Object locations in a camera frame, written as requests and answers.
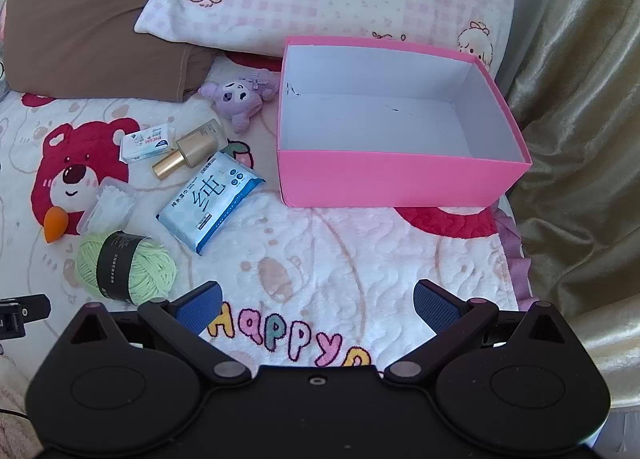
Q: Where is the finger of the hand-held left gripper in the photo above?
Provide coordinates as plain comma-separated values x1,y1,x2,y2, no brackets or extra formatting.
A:
0,294,52,341

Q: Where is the brown pillow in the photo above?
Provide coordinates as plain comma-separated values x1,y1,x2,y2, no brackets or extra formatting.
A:
2,0,221,104

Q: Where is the bear printed blanket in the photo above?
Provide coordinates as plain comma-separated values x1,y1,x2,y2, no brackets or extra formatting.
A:
0,46,538,459

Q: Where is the clear floss pick box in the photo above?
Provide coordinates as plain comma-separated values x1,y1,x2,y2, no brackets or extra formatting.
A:
76,177,135,236

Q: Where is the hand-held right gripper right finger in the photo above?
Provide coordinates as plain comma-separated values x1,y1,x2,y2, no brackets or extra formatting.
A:
384,280,583,385

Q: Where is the purple plush toy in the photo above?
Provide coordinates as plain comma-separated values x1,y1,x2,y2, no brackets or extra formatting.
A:
198,69,282,134

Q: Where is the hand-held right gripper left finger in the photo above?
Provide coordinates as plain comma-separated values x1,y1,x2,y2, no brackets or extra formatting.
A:
60,281,253,387

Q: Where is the blue wet wipes pack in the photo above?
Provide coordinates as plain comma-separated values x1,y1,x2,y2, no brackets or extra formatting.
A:
156,151,267,256

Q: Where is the orange makeup sponge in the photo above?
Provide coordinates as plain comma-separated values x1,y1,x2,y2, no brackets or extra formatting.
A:
43,206,81,245

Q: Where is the green yarn ball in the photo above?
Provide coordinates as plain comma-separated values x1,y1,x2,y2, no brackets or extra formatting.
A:
75,230,179,306

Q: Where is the small white blue carton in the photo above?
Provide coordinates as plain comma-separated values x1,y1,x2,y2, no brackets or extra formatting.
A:
120,123,177,163

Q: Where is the gold capped foundation bottle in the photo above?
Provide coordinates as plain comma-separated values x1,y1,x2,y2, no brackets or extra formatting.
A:
152,119,229,180

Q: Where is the pink cardboard box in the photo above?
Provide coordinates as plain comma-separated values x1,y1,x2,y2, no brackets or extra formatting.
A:
276,36,532,210

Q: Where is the golden curtain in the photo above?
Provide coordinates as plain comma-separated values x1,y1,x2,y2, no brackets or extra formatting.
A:
492,0,640,440

